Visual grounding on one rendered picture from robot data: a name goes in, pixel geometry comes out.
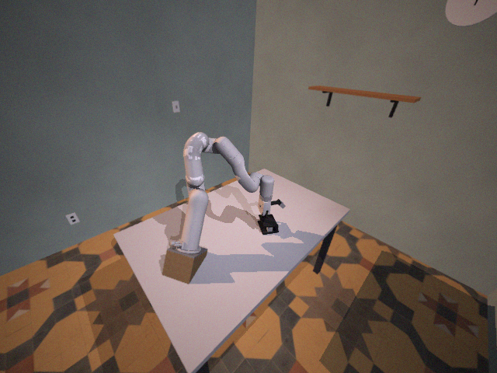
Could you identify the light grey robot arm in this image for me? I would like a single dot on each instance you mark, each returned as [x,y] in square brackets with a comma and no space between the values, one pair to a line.
[198,198]

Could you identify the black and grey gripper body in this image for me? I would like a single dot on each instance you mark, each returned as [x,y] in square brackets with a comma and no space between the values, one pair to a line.
[264,206]

